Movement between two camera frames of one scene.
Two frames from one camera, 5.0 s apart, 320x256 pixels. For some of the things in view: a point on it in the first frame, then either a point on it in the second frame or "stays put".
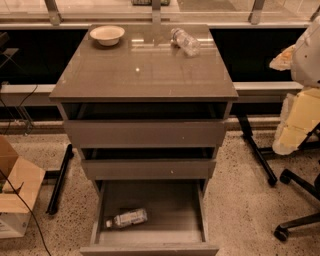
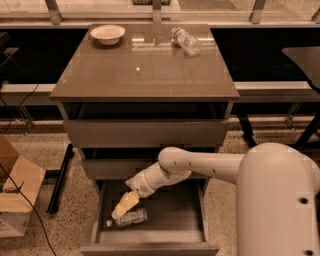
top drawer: (143, 124) stays put
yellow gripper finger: (288, 139) -> (129, 200)
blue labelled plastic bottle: (131, 218) stays put
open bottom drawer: (175, 224) stays put
